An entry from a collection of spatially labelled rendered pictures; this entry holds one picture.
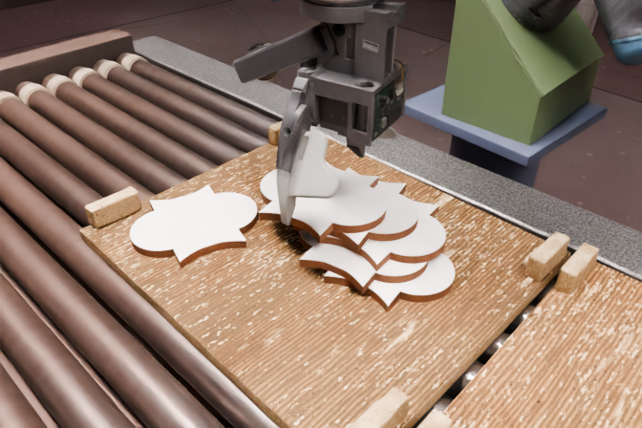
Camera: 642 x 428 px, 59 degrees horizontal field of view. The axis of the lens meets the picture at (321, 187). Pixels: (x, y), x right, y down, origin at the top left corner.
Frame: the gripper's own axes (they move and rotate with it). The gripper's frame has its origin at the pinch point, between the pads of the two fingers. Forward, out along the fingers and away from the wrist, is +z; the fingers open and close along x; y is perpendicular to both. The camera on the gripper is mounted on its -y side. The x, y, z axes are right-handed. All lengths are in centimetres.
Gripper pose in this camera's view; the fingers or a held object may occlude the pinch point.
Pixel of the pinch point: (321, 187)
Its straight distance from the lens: 59.7
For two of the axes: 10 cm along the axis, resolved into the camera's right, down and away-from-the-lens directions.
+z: 0.0, 8.3, 5.5
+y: 8.5, 2.9, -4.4
